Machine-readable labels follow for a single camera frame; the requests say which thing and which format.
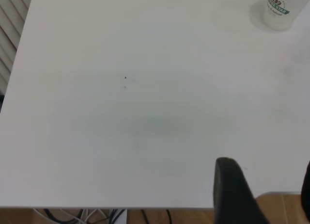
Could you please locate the white paper coffee cup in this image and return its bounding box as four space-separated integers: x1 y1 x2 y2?
263 0 310 32

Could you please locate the white table leg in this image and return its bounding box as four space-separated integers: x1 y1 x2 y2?
113 209 128 224

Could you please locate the white floor cable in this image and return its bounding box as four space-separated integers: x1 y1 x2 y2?
32 208 110 224

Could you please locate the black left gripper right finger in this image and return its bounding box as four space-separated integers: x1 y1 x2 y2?
300 160 310 223

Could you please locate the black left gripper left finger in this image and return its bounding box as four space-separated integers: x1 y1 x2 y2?
212 157 271 224

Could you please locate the white slatted panel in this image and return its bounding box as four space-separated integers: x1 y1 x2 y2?
0 0 34 96

